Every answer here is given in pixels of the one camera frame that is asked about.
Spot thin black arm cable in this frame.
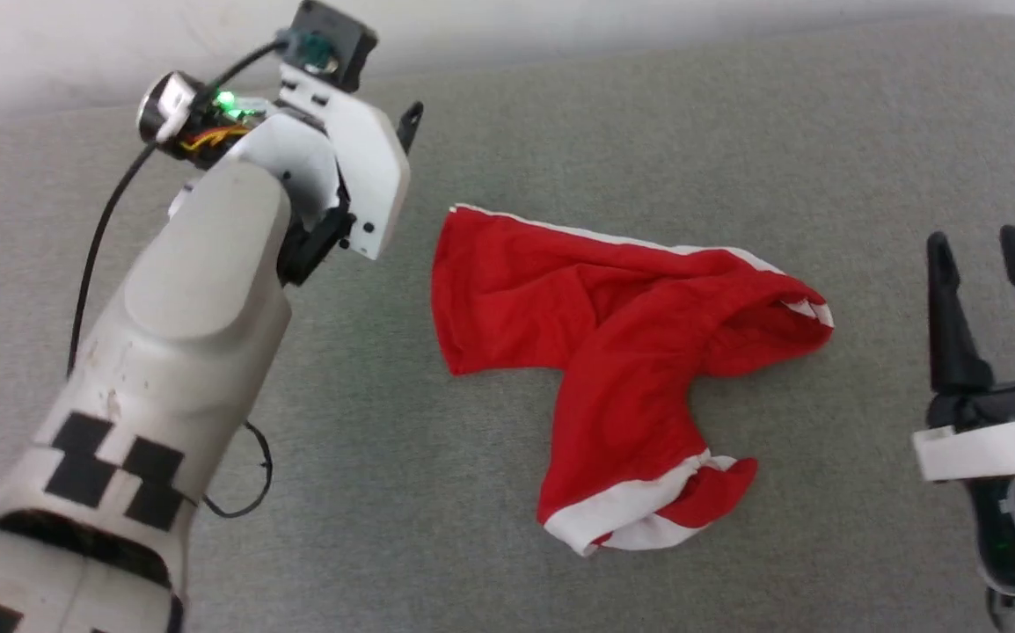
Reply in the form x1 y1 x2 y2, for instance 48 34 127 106
200 420 274 520

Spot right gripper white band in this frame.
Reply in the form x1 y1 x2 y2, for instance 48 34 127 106
912 224 1015 484

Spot red shorts with white trim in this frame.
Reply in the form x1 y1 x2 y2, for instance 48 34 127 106
431 203 836 558

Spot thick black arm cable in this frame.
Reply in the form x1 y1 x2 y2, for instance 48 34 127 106
66 35 290 381

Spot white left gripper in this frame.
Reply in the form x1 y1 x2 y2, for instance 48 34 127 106
275 63 426 287

